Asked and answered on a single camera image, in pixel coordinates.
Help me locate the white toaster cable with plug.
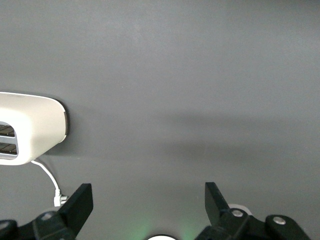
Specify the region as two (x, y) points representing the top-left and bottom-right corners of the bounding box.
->
(30, 159), (69, 208)

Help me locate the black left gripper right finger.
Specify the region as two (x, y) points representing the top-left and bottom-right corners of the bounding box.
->
(194, 182), (251, 240)

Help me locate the cream toaster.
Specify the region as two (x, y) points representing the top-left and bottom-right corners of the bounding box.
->
(0, 91), (70, 166)

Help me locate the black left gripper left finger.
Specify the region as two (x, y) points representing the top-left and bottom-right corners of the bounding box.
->
(32, 183), (94, 240)

